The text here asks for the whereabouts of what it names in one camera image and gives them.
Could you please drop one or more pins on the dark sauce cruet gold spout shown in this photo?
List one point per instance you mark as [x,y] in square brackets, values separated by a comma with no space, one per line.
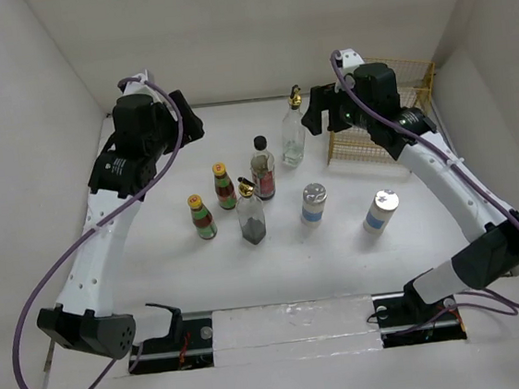
[250,213]

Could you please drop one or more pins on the clear glass cruet gold spout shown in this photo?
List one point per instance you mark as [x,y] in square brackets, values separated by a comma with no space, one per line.
[293,132]

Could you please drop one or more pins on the yellow wire rack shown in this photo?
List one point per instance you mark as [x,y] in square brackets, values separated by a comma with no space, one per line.
[353,147]

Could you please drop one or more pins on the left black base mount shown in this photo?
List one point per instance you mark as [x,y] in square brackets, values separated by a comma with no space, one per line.
[187,346]

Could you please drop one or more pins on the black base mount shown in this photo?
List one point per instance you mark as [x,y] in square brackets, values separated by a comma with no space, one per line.
[400,326]
[187,346]

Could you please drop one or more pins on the green label sauce bottle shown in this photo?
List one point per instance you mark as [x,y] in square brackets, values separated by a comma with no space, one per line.
[201,217]

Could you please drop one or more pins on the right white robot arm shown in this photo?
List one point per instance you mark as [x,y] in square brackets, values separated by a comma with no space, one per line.
[365,96]

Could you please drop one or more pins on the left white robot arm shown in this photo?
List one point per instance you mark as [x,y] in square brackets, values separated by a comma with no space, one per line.
[149,123]

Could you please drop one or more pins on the white shaker silver lid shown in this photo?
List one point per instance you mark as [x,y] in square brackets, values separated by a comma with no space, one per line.
[313,204]

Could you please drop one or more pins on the red sauce bottle yellow cap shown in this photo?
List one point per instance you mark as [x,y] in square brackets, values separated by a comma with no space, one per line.
[224,188]

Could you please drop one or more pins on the black cap soy sauce bottle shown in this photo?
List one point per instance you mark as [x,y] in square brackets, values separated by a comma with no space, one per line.
[262,168]

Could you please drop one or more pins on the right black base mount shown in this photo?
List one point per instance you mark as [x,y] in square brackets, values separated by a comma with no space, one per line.
[400,326]

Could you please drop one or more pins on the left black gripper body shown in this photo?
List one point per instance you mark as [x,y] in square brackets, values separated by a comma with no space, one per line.
[191,131]

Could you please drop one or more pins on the white shaker blue label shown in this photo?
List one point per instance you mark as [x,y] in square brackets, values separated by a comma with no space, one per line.
[383,206]

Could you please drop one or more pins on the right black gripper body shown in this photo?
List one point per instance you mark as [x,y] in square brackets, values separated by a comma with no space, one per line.
[326,96]

